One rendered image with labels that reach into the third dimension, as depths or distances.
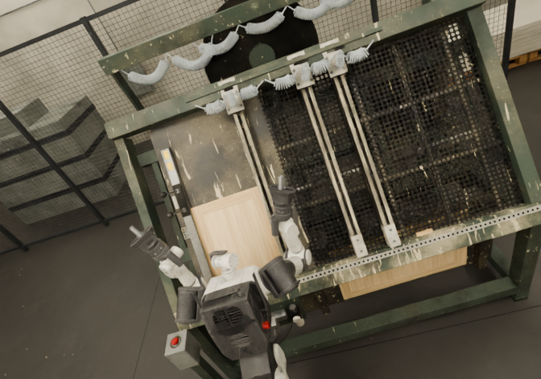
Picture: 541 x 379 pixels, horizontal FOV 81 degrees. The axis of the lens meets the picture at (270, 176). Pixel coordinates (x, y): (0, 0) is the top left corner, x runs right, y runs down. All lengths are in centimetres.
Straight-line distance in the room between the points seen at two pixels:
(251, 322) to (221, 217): 77
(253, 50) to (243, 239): 123
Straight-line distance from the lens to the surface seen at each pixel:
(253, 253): 195
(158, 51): 229
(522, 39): 575
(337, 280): 196
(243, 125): 188
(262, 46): 227
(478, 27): 220
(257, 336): 144
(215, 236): 197
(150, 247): 161
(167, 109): 196
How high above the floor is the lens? 244
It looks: 34 degrees down
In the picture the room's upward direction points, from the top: 22 degrees counter-clockwise
